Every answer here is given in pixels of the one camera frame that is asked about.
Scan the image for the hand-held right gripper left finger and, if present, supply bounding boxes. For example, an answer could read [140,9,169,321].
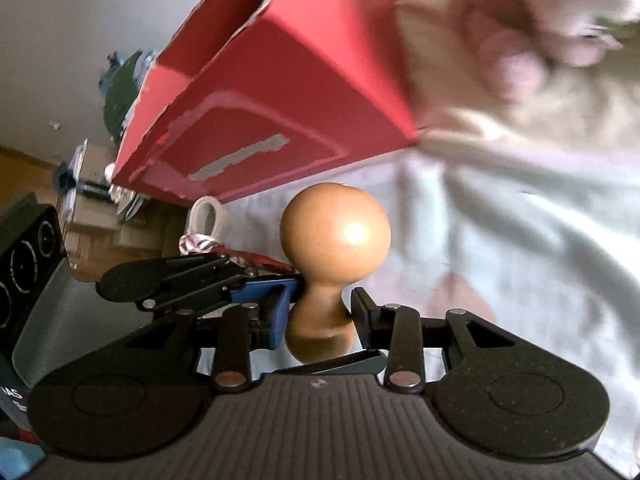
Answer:
[124,289,292,394]

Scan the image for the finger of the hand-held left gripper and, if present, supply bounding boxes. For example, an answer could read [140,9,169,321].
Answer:
[97,253,260,307]
[142,279,303,319]

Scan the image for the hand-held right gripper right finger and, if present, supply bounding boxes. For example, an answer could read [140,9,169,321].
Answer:
[351,287,517,392]

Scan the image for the red white patterned ribbon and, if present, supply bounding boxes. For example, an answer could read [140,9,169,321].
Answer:
[178,232,297,274]

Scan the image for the orange wooden gourd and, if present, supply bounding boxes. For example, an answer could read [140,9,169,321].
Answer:
[279,182,392,365]

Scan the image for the red cardboard box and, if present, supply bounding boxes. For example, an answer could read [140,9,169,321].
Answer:
[110,0,419,207]

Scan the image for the small white tape roll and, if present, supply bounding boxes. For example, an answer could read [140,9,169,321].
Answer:
[187,195,232,239]

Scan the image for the brown cardboard boxes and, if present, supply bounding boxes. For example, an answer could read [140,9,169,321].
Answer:
[62,210,193,281]

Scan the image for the pile of assorted clutter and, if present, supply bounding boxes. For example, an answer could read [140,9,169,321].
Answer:
[52,137,148,223]

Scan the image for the black speaker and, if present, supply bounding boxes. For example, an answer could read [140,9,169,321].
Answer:
[0,192,69,357]

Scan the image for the pastel printed bedsheet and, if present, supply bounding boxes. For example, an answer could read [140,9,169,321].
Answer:
[220,0,640,466]

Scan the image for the dark green cloth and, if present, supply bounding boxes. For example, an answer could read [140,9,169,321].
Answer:
[98,49,157,137]

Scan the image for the pink plush dog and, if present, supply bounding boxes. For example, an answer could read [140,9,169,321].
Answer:
[442,0,640,103]

